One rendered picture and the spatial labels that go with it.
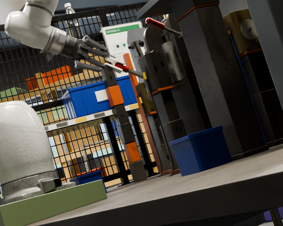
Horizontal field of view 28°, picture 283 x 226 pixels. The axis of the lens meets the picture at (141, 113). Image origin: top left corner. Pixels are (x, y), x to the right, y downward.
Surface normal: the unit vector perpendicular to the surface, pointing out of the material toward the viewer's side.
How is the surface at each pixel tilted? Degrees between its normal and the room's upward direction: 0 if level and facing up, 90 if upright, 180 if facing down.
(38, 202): 90
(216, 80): 90
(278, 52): 90
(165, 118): 90
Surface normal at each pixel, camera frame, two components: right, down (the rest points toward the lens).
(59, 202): 0.53, -0.25
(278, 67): -0.86, 0.22
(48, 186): -0.61, 0.07
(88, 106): 0.33, -0.19
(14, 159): -0.06, -0.07
